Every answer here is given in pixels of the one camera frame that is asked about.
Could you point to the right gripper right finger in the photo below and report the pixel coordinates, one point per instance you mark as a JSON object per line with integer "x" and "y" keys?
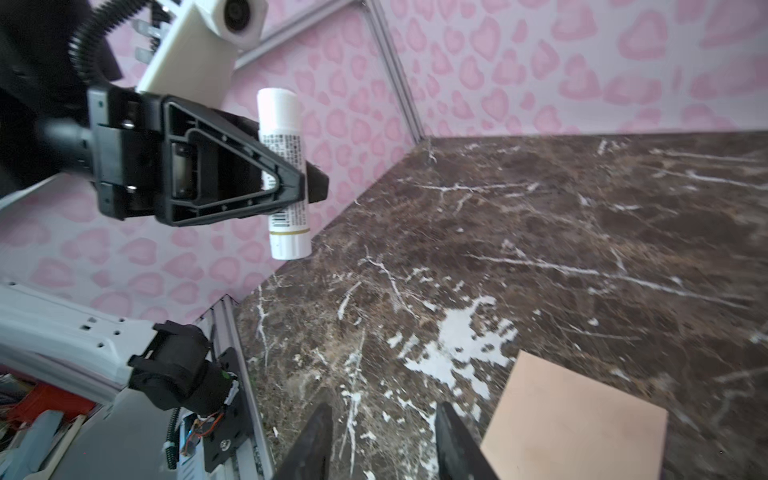
{"x": 459, "y": 456}

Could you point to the pink envelope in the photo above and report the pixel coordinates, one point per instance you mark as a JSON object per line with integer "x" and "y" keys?
{"x": 552, "y": 423}

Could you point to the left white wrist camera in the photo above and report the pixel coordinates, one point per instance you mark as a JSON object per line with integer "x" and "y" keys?
{"x": 199, "y": 48}

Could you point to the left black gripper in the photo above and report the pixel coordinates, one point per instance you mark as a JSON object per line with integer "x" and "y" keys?
{"x": 132, "y": 156}

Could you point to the left rear aluminium post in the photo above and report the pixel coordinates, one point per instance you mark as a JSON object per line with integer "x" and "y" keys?
{"x": 384, "y": 41}

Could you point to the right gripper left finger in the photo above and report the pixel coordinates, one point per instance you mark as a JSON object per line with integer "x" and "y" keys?
{"x": 310, "y": 456}

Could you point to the aluminium frame diagonal bar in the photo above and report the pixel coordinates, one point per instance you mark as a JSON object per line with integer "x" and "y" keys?
{"x": 293, "y": 27}

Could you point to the white glue stick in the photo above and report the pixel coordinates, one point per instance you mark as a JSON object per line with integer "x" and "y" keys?
{"x": 280, "y": 131}

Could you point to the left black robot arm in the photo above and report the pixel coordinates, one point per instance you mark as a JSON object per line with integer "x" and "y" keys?
{"x": 52, "y": 52}

